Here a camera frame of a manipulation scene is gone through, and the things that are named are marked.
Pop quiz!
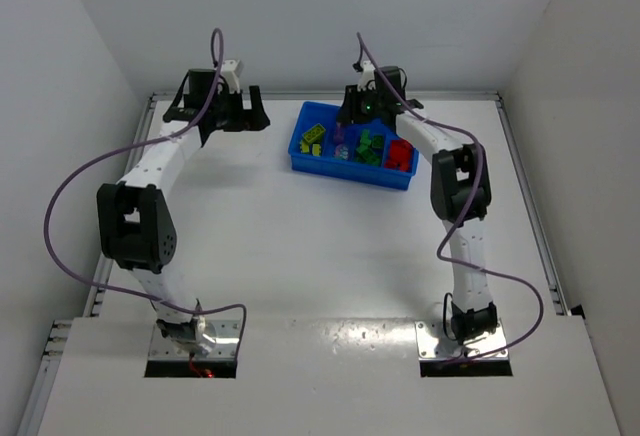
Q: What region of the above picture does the purple round printed lego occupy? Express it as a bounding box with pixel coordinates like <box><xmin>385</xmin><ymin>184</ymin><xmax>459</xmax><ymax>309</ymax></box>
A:
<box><xmin>333</xmin><ymin>143</ymin><xmax>350</xmax><ymax>161</ymax></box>

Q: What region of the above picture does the lime green lego brick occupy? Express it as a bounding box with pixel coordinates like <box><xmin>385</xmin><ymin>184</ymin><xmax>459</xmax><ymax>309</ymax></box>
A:
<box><xmin>299</xmin><ymin>124</ymin><xmax>326</xmax><ymax>157</ymax></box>

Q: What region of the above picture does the red lego brick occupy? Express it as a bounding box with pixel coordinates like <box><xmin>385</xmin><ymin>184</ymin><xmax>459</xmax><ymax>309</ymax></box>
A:
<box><xmin>384</xmin><ymin>139</ymin><xmax>414</xmax><ymax>172</ymax></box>

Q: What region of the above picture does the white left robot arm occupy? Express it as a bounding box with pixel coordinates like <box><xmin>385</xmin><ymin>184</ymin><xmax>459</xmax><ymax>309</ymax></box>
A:
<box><xmin>97</xmin><ymin>59</ymin><xmax>270</xmax><ymax>356</ymax></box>

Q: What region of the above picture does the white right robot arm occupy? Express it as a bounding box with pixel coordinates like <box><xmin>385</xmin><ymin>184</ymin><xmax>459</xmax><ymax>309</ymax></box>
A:
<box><xmin>337</xmin><ymin>60</ymin><xmax>498</xmax><ymax>344</ymax></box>

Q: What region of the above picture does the blue compartment tray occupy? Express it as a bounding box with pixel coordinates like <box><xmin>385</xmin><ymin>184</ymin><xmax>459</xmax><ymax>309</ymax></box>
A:
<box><xmin>288</xmin><ymin>101</ymin><xmax>419</xmax><ymax>190</ymax></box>

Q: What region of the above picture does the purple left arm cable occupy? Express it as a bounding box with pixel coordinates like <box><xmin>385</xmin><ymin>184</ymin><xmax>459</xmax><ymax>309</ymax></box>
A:
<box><xmin>43</xmin><ymin>28</ymin><xmax>249</xmax><ymax>352</ymax></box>

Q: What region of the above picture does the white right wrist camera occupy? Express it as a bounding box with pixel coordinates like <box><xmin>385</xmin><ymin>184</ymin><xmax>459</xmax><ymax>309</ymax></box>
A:
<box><xmin>353</xmin><ymin>60</ymin><xmax>375</xmax><ymax>92</ymax></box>

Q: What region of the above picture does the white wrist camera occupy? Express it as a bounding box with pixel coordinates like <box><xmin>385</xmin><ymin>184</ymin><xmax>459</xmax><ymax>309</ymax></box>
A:
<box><xmin>353</xmin><ymin>60</ymin><xmax>375</xmax><ymax>92</ymax></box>
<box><xmin>220</xmin><ymin>59</ymin><xmax>244</xmax><ymax>94</ymax></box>

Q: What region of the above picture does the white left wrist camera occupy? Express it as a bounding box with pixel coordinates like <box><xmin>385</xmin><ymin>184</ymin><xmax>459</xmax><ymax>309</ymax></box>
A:
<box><xmin>220</xmin><ymin>59</ymin><xmax>244</xmax><ymax>94</ymax></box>

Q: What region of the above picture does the black cable at right base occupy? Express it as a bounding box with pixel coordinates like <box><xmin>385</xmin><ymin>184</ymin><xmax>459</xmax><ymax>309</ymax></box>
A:
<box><xmin>442</xmin><ymin>292</ymin><xmax>464</xmax><ymax>345</ymax></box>

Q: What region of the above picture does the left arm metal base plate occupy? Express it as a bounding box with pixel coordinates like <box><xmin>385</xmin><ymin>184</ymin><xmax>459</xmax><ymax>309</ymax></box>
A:
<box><xmin>148</xmin><ymin>320</ymin><xmax>241</xmax><ymax>362</ymax></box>

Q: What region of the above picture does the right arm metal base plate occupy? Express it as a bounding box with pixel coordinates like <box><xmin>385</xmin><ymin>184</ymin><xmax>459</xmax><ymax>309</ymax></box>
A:
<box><xmin>414</xmin><ymin>319</ymin><xmax>509</xmax><ymax>363</ymax></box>

